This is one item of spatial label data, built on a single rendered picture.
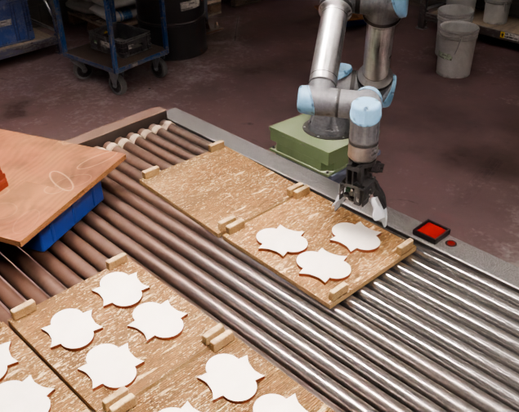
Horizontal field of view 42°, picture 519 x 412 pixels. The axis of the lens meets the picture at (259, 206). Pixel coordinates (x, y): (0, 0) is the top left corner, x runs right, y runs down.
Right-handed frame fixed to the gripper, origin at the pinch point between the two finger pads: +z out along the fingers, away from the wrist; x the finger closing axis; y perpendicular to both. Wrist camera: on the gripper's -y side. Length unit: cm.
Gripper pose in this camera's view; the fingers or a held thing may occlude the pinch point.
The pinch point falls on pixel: (360, 217)
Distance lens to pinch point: 188.6
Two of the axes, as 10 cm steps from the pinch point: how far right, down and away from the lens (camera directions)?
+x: 8.3, 2.9, -4.8
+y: -5.6, 4.6, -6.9
